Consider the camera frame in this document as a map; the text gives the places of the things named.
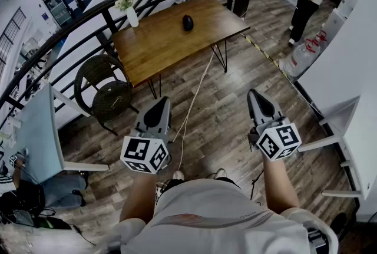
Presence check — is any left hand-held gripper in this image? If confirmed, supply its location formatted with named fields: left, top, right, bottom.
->
left=120, top=96, right=173, bottom=174

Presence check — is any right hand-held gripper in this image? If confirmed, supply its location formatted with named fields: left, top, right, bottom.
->
left=246, top=88, right=303, bottom=162

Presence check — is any black pouch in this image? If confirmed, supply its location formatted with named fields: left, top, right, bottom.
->
left=182, top=14, right=195, bottom=32

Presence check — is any person's left forearm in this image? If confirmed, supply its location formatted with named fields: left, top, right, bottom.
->
left=120, top=169, right=157, bottom=224

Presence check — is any person's right forearm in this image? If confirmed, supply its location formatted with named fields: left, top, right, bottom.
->
left=261, top=155, right=301, bottom=215

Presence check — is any dark wicker chair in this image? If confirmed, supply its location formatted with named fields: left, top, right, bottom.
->
left=73, top=54, right=140, bottom=137

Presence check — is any yellow black floor tape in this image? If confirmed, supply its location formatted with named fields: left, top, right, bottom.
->
left=242, top=34, right=293, bottom=83

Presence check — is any wooden table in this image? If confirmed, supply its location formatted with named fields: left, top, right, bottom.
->
left=111, top=0, right=252, bottom=100

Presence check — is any white desk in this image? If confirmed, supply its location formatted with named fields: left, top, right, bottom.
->
left=297, top=87, right=377, bottom=201

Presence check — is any white vase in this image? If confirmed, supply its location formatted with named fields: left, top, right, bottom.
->
left=125, top=6, right=140, bottom=28

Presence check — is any person's white shirt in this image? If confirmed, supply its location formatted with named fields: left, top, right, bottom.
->
left=97, top=177, right=339, bottom=254

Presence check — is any pale blue desk panel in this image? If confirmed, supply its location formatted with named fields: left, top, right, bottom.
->
left=11, top=83, right=64, bottom=184

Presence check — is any white floor cable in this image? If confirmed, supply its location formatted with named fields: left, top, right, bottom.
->
left=171, top=44, right=219, bottom=171

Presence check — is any black shoulder strap buckle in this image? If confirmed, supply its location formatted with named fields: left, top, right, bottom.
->
left=305, top=226, right=329, bottom=251

